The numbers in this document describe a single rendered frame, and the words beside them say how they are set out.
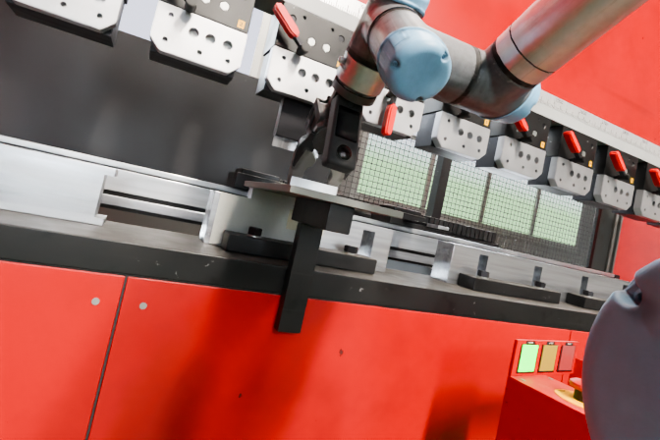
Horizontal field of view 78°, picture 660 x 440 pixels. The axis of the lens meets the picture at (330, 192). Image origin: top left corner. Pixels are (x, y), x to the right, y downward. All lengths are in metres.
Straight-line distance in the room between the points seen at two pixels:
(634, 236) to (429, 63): 2.36
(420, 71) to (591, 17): 0.17
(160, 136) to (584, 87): 1.19
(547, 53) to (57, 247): 0.64
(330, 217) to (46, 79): 0.94
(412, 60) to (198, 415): 0.59
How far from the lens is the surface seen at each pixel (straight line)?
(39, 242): 0.65
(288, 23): 0.78
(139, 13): 2.89
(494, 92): 0.55
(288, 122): 0.82
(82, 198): 0.75
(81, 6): 0.78
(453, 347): 0.91
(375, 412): 0.86
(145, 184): 1.00
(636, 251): 2.73
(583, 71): 1.35
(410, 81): 0.48
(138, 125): 1.28
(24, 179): 0.76
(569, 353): 0.92
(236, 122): 1.31
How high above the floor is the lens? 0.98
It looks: 3 degrees up
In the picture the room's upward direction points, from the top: 13 degrees clockwise
